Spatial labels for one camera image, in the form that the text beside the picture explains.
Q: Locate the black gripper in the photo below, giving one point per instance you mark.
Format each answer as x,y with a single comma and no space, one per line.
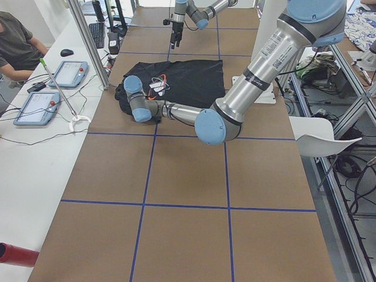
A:
177,27

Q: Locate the black printed t-shirt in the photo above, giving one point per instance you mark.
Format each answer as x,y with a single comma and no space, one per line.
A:
196,83

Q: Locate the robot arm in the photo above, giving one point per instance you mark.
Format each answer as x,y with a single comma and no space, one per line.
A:
301,24
200,18

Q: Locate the pile of clothes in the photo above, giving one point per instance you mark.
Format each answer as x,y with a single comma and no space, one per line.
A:
315,69

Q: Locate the black monitor with stand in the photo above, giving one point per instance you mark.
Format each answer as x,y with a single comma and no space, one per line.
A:
117,23

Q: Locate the black box with label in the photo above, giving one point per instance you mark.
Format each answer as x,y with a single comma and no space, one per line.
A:
113,43

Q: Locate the black keyboard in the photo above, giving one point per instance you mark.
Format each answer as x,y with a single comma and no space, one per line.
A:
97,32

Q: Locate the far blue teach pendant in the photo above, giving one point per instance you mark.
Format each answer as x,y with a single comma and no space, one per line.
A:
70,74

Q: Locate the blue teach pendant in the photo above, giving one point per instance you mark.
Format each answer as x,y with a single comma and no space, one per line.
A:
70,74
38,109

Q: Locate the black computer mouse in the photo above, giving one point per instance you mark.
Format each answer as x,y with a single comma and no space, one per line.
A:
66,52

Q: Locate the reacher grabber stick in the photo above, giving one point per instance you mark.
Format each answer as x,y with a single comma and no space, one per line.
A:
76,117

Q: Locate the small black power adapter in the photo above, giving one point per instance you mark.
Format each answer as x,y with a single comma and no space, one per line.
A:
36,87

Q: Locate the near blue teach pendant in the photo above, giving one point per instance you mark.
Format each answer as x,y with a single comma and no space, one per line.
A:
38,109

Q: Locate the seated person in olive shirt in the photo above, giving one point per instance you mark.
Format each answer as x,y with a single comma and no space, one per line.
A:
21,51

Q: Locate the white plastic chair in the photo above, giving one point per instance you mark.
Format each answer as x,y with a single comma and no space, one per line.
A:
315,137

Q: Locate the red cylinder bottle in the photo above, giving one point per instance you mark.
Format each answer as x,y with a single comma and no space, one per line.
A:
18,256

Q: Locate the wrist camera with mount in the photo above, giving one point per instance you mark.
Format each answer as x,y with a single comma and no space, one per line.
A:
167,21
156,119

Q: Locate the aluminium frame post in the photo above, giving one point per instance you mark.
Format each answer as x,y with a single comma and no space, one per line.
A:
89,44

